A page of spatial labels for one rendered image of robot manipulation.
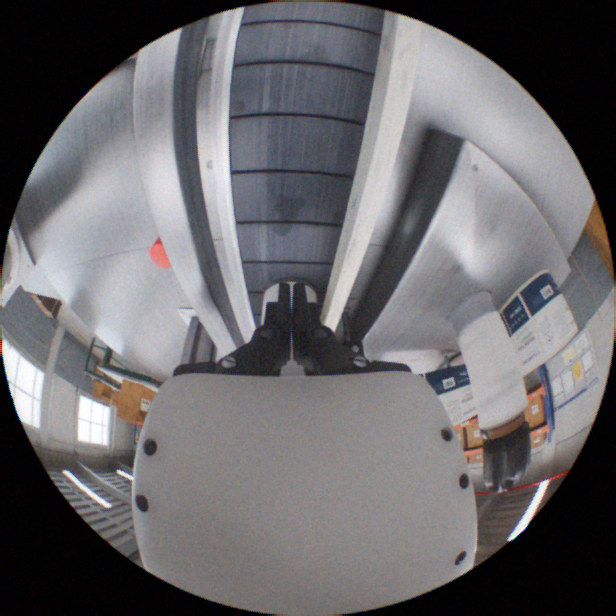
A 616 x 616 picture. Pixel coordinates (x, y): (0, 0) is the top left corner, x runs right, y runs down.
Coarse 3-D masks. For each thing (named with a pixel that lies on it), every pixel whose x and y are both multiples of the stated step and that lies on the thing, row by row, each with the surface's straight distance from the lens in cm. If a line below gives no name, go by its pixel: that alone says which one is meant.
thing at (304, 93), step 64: (320, 0) 17; (256, 64) 14; (320, 64) 14; (256, 128) 13; (320, 128) 13; (256, 192) 14; (320, 192) 14; (256, 256) 16; (320, 256) 16; (256, 320) 24
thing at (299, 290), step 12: (300, 288) 12; (300, 300) 10; (300, 312) 10; (312, 312) 11; (300, 324) 9; (312, 324) 10; (300, 336) 9; (300, 348) 9; (348, 348) 9; (300, 360) 10; (312, 360) 9; (348, 360) 9; (360, 360) 9; (312, 372) 10; (360, 372) 8
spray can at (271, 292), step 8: (280, 280) 18; (288, 280) 18; (296, 280) 18; (272, 288) 18; (312, 288) 18; (264, 296) 19; (272, 296) 17; (312, 296) 18; (264, 304) 18; (264, 312) 17; (288, 368) 13; (296, 368) 13; (280, 376) 13; (288, 376) 13
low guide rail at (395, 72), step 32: (384, 32) 13; (416, 32) 12; (384, 64) 11; (416, 64) 11; (384, 96) 10; (384, 128) 10; (384, 160) 10; (352, 192) 12; (384, 192) 11; (352, 224) 11; (352, 256) 12
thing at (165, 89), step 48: (144, 48) 7; (192, 48) 6; (144, 96) 6; (192, 96) 6; (144, 144) 6; (192, 144) 6; (192, 192) 6; (192, 240) 6; (192, 288) 7; (240, 336) 12
